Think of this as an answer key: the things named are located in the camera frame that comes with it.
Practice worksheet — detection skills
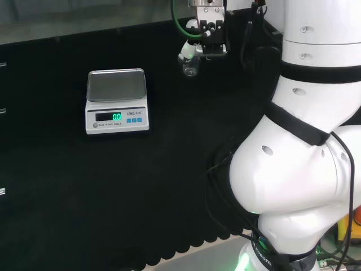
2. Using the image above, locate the small clear glass beaker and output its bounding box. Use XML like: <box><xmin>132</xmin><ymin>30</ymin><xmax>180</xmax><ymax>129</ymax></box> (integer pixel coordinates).
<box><xmin>178</xmin><ymin>53</ymin><xmax>201</xmax><ymax>77</ymax></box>

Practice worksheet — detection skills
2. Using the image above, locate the white electronic balance steel pan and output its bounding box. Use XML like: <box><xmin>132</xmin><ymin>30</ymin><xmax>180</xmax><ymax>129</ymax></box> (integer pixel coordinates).
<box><xmin>85</xmin><ymin>67</ymin><xmax>151</xmax><ymax>136</ymax></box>

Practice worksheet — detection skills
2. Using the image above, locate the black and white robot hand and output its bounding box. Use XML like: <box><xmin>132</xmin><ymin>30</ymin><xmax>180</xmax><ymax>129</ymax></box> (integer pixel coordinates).
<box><xmin>177</xmin><ymin>5</ymin><xmax>231</xmax><ymax>61</ymax></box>

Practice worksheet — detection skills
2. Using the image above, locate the yellow stop button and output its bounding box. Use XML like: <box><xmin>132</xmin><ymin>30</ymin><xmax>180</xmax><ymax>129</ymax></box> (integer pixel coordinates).
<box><xmin>334</xmin><ymin>205</ymin><xmax>361</xmax><ymax>247</ymax></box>

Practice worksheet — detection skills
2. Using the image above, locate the green cable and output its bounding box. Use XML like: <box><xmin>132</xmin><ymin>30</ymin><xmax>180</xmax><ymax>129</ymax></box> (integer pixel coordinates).
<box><xmin>170</xmin><ymin>0</ymin><xmax>204</xmax><ymax>40</ymax></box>

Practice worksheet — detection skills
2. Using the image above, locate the black bench cloth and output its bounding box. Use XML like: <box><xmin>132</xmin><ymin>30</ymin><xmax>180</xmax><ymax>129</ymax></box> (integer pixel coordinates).
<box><xmin>0</xmin><ymin>8</ymin><xmax>284</xmax><ymax>268</ymax></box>

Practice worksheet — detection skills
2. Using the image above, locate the black cable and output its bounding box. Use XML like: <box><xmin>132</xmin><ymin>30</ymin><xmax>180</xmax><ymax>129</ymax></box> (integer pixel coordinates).
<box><xmin>239</xmin><ymin>0</ymin><xmax>268</xmax><ymax>71</ymax></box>
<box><xmin>329</xmin><ymin>130</ymin><xmax>356</xmax><ymax>271</ymax></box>

